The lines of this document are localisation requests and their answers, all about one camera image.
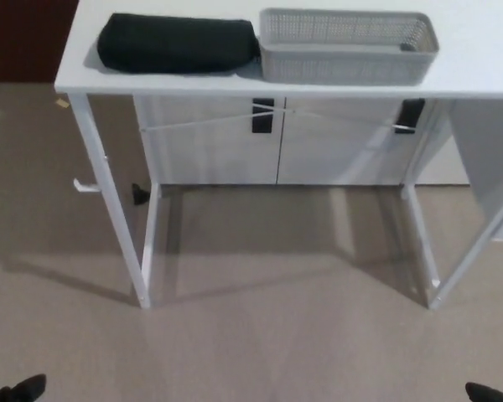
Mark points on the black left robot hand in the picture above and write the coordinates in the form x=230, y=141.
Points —
x=23, y=388

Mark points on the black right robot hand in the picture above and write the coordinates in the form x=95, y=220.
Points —
x=488, y=393

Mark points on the black fabric pencil case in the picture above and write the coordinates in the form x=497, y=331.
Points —
x=176, y=42

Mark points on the white table side hook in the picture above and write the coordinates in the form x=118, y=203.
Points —
x=83, y=187

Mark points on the small black floor object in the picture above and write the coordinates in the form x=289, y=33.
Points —
x=139, y=195

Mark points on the small tan floor scrap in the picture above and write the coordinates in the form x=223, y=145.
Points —
x=61, y=102

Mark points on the white two-door cabinet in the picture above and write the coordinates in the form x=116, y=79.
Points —
x=218, y=151

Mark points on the dark brown wooden door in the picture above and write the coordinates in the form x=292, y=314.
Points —
x=25, y=39

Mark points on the grey perforated plastic basket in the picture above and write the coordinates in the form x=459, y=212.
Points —
x=343, y=58

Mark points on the white metal frame table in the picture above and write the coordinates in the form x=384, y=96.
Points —
x=159, y=84

